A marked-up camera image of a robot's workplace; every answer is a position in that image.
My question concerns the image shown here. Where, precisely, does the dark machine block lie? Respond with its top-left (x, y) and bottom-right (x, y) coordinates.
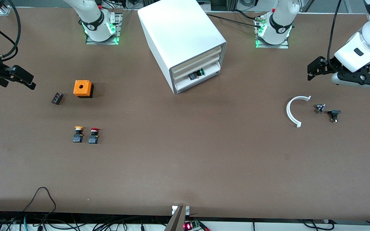
top-left (210, 0), bottom-right (237, 12)

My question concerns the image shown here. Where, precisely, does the yellow push button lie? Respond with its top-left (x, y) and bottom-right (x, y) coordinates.
top-left (73, 126), bottom-right (84, 143)

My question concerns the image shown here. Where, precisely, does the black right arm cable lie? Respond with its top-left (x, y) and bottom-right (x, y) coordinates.
top-left (0, 0), bottom-right (22, 62)

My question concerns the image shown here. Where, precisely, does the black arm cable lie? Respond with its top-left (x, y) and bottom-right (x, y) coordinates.
top-left (0, 0), bottom-right (22, 62)
top-left (328, 0), bottom-right (343, 69)

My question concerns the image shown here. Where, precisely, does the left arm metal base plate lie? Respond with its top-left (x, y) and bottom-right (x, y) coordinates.
top-left (255, 16), bottom-right (290, 49)

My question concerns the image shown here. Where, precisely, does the green push button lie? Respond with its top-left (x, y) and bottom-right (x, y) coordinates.
top-left (189, 68), bottom-right (205, 81)

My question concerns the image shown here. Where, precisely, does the small white bracket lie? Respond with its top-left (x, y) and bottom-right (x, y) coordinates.
top-left (172, 205), bottom-right (190, 215)

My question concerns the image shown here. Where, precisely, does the white drawer holding green button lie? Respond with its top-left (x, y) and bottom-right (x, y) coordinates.
top-left (175, 62), bottom-right (221, 91)

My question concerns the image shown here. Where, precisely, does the white drawer cabinet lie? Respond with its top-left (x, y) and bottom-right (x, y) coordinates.
top-left (137, 0), bottom-right (227, 95)

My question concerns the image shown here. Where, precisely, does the grey metal bar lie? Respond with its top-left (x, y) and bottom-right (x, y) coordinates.
top-left (164, 206), bottom-right (186, 231)

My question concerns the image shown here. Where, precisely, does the cream empty drawer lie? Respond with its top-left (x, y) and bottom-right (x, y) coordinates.
top-left (172, 46), bottom-right (221, 72)
top-left (173, 54), bottom-right (221, 79)

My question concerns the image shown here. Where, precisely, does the orange box with hole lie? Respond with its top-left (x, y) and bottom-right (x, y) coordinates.
top-left (73, 80), bottom-right (94, 98)

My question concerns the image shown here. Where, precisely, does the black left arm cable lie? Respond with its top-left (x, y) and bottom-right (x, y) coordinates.
top-left (328, 0), bottom-right (343, 69)

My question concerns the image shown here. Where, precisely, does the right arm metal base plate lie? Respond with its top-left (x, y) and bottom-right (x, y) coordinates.
top-left (85, 13), bottom-right (123, 45)

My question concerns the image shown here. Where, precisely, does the white curved plastic arc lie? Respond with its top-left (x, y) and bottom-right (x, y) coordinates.
top-left (286, 95), bottom-right (312, 128)

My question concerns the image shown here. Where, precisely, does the small black flat-head component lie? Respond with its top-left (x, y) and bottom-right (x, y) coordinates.
top-left (328, 110), bottom-right (342, 123)

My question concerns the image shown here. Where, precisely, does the black looped cable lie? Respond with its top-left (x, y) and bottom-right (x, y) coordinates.
top-left (23, 187), bottom-right (57, 222)

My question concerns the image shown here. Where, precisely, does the red push button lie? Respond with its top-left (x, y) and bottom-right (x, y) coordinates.
top-left (88, 128), bottom-right (100, 144)

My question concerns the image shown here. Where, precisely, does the circuit board with red light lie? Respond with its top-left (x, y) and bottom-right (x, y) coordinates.
top-left (183, 220), bottom-right (201, 231)

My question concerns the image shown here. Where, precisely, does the black cable on table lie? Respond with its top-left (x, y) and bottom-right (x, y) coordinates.
top-left (206, 13), bottom-right (264, 28)

